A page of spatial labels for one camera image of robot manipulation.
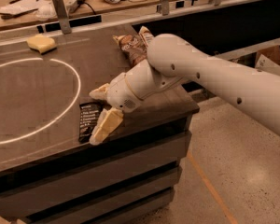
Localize white papers on desk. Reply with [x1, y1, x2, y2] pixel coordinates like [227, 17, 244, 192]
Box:
[0, 0, 40, 15]

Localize grey drawer cabinet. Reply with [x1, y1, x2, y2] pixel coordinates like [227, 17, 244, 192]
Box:
[0, 25, 197, 224]

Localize grey power strip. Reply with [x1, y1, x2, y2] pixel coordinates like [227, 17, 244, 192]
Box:
[66, 0, 86, 13]

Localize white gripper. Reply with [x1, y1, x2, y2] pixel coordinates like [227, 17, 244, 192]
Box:
[89, 73, 142, 146]

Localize brown chip bag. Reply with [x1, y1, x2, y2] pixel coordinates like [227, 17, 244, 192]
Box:
[113, 26, 154, 67]

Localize yellow sponge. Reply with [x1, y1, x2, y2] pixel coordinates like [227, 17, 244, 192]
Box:
[26, 34, 57, 54]

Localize metal bracket post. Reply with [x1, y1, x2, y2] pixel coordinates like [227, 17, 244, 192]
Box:
[52, 0, 72, 35]

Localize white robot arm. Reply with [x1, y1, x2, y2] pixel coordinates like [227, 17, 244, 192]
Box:
[90, 34, 280, 145]

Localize black rxbar chocolate wrapper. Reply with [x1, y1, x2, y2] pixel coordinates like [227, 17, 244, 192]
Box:
[78, 102, 103, 143]

